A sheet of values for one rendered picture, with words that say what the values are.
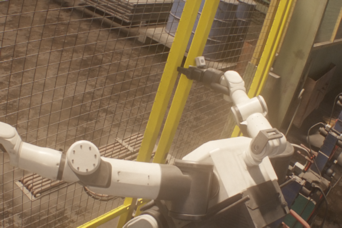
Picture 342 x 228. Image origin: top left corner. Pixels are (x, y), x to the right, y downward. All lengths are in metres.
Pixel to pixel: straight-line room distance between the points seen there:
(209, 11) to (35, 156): 1.24
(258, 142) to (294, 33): 2.07
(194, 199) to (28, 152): 0.41
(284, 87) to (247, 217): 2.16
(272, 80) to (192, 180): 2.18
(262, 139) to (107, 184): 0.42
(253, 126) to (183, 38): 0.56
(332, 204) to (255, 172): 2.89
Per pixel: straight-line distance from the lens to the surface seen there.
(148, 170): 1.00
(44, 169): 0.98
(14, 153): 0.97
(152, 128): 2.06
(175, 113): 2.16
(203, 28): 2.00
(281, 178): 1.43
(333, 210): 3.98
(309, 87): 4.80
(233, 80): 1.75
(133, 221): 1.48
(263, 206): 1.19
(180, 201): 1.04
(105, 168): 0.97
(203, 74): 1.87
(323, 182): 2.38
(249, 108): 1.57
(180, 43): 1.88
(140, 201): 2.39
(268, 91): 3.16
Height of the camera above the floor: 1.94
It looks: 28 degrees down
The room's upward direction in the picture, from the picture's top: 18 degrees clockwise
